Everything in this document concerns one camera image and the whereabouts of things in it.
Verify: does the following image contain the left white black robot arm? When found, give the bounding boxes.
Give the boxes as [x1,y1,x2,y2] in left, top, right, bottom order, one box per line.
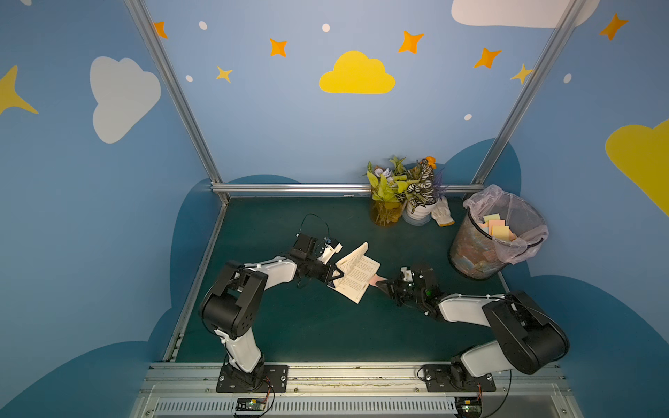
[200,256,344,377]

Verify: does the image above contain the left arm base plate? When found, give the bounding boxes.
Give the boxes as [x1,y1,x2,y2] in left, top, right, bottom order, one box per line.
[216,363,289,393]

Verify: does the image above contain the patterned plant in white pot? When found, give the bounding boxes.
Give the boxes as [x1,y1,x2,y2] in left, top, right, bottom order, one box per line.
[403,156,442,226]

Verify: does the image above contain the translucent plastic bin liner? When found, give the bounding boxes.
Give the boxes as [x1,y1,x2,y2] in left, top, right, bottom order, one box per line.
[463,185,549,265]

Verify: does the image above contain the circuit board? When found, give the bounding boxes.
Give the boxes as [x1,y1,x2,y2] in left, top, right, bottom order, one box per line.
[234,398,266,416]
[455,397,483,418]

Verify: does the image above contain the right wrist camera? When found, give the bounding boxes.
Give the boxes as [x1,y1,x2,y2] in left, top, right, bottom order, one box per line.
[400,263,438,289]

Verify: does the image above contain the aluminium frame back bar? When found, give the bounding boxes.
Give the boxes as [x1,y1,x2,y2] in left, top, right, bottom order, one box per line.
[211,182,486,198]

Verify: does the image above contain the white work glove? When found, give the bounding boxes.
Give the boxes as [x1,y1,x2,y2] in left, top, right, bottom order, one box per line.
[431,197,455,227]

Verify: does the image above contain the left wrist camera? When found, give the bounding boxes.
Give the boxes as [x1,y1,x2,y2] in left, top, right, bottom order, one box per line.
[318,238,343,265]

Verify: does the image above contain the aluminium frame post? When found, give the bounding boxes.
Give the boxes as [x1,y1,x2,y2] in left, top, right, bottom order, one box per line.
[125,0,230,206]
[469,0,586,192]

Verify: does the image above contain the left circuit board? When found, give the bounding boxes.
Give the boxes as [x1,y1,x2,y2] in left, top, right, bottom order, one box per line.
[234,398,266,416]

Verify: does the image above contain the discarded sticky notes in bin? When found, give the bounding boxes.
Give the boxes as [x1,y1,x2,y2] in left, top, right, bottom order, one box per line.
[478,214,517,241]

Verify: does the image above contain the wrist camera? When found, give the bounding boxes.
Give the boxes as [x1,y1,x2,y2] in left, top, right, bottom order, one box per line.
[318,238,343,265]
[400,263,438,289]

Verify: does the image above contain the aluminium front rail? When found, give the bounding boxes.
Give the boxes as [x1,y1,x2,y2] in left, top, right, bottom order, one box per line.
[130,362,583,417]

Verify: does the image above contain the black mesh trash bin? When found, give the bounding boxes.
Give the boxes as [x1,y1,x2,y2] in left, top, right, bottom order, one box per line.
[449,211,509,280]

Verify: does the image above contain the aluminium frame left post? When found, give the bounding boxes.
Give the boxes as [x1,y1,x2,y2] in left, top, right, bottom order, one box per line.
[125,0,230,206]

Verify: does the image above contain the green plant in amber vase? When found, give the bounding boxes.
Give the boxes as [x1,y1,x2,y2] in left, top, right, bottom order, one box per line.
[366,157,410,226]

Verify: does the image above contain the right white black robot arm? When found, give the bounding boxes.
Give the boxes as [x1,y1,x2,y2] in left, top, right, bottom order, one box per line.
[372,274,571,386]

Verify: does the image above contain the pink sticky note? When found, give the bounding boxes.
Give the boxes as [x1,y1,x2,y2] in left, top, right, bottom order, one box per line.
[369,274,386,287]

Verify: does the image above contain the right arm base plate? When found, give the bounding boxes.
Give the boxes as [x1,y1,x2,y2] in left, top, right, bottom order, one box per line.
[416,364,497,393]

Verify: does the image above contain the purple covered book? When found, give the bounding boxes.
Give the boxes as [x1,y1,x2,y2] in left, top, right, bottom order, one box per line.
[329,242,381,304]

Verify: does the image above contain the right circuit board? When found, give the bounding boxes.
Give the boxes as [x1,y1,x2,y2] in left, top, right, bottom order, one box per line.
[455,397,483,418]

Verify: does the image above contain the aluminium frame right post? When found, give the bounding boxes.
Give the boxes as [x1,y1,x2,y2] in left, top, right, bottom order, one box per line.
[469,0,586,192]

